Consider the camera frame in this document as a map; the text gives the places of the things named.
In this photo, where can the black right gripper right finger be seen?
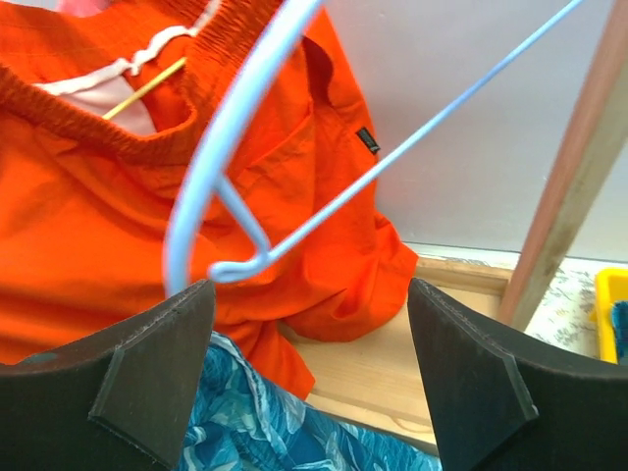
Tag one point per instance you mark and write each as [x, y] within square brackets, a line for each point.
[501, 400]

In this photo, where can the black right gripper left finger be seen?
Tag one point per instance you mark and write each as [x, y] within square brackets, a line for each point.
[119, 399]

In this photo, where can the dark blue shark shorts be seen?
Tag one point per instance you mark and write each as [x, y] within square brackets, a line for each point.
[241, 421]

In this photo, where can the light blue patterned shorts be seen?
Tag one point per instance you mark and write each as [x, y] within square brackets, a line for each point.
[619, 323]

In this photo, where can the light blue hanger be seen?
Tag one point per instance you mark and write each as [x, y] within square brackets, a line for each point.
[205, 176]

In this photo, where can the orange shorts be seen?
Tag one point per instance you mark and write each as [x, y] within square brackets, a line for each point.
[85, 202]

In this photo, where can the yellow hanger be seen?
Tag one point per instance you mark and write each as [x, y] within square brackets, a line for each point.
[138, 94]

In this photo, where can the pink patterned shorts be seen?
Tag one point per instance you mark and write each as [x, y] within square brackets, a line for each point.
[82, 8]

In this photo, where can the wooden clothes rack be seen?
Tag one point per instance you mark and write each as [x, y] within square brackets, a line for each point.
[375, 381]

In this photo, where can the yellow plastic bin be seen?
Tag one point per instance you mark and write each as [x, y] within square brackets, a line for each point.
[610, 287]

